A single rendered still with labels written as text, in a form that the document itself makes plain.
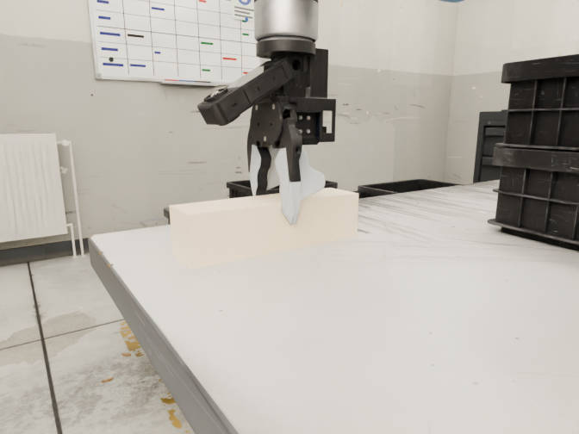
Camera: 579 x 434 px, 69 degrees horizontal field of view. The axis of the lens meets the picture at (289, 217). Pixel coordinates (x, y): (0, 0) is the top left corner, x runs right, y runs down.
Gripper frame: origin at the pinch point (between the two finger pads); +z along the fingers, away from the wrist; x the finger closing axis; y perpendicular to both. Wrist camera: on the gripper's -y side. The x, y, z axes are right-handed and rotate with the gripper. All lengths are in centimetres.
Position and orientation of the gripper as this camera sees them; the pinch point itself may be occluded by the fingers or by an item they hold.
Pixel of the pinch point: (271, 211)
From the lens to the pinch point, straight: 53.4
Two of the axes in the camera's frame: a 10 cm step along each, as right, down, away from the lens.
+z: 0.0, 9.8, 2.2
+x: -5.6, -1.9, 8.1
